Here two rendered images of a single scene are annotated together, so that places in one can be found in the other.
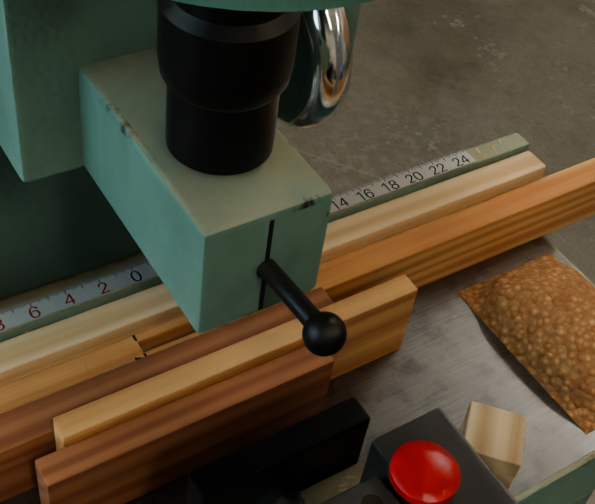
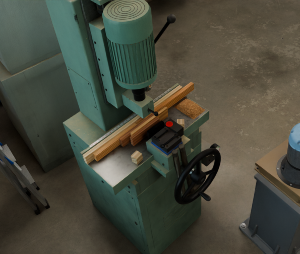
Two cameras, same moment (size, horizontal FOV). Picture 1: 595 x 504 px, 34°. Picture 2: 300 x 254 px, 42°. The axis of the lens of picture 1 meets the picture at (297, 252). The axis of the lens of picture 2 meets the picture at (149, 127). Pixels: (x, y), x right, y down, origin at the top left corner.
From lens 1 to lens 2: 1.25 m
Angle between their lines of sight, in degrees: 2
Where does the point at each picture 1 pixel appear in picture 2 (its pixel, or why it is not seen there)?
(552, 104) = (207, 56)
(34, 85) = (117, 97)
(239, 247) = (145, 108)
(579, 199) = (188, 89)
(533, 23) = (198, 35)
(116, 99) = (127, 96)
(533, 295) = (183, 104)
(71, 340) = (128, 124)
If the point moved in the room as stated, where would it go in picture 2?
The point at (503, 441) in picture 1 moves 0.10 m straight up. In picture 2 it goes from (181, 122) to (180, 106)
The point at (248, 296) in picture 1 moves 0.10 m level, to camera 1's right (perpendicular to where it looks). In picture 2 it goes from (147, 113) to (170, 110)
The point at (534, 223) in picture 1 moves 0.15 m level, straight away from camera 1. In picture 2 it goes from (182, 94) to (187, 75)
